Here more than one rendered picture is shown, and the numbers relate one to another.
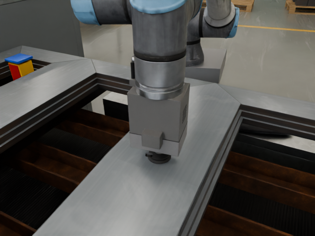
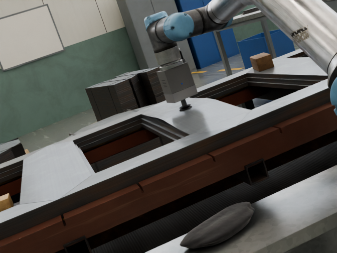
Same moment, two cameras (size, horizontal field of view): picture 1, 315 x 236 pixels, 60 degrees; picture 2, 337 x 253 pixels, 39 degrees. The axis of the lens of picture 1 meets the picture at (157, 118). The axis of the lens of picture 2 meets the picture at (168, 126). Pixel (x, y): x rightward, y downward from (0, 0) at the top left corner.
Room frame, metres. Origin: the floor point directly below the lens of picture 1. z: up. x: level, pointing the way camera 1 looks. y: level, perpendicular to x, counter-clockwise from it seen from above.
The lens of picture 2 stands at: (1.48, -0.98, 1.15)
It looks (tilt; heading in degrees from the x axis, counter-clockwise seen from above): 12 degrees down; 141
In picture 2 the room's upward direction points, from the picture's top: 19 degrees counter-clockwise
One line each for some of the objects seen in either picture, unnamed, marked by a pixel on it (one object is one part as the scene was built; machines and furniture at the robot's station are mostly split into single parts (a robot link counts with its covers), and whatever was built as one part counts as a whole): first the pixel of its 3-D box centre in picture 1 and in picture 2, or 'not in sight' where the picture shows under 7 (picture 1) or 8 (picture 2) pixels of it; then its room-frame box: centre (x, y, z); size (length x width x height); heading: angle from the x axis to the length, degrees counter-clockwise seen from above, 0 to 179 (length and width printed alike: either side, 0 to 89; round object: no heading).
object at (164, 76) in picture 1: (157, 67); (169, 56); (0.38, 0.00, 1.04); 0.08 x 0.08 x 0.05
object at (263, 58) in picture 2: not in sight; (261, 61); (0.34, 0.48, 0.89); 0.12 x 0.06 x 0.05; 138
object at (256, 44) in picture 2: not in sight; (268, 55); (-2.37, 4.14, 0.29); 0.61 x 0.43 x 0.57; 162
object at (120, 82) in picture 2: not in sight; (129, 101); (-3.59, 2.63, 0.32); 1.20 x 0.80 x 0.65; 168
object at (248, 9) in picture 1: (224, 3); not in sight; (6.44, -1.48, 0.07); 1.20 x 0.80 x 0.14; 70
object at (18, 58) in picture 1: (19, 60); not in sight; (0.85, 0.45, 0.88); 0.06 x 0.06 x 0.02; 64
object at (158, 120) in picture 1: (155, 115); (175, 80); (0.37, 0.00, 0.97); 0.10 x 0.09 x 0.16; 162
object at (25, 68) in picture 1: (27, 88); not in sight; (0.85, 0.45, 0.78); 0.05 x 0.05 x 0.19; 64
